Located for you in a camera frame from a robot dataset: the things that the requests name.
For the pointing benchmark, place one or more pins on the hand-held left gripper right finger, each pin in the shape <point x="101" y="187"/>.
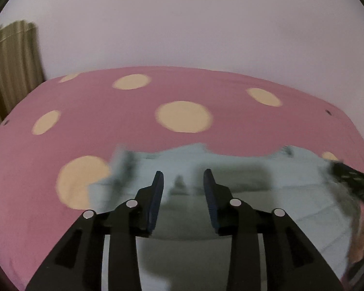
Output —
<point x="210" y="200"/>

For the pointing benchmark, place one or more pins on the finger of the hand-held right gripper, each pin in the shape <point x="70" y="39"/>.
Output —
<point x="353" y="178"/>

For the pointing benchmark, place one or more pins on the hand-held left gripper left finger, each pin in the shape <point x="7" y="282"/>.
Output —
<point x="156" y="200"/>

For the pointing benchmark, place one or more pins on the light blue quilted jacket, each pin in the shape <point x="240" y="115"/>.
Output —
<point x="261" y="194"/>

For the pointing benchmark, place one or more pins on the person's right hand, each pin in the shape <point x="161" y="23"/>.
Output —
<point x="362" y="239"/>

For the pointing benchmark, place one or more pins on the pink polka dot bed sheet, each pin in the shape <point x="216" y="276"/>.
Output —
<point x="109" y="121"/>

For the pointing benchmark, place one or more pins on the olive green curtain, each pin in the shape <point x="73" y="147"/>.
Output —
<point x="12" y="72"/>

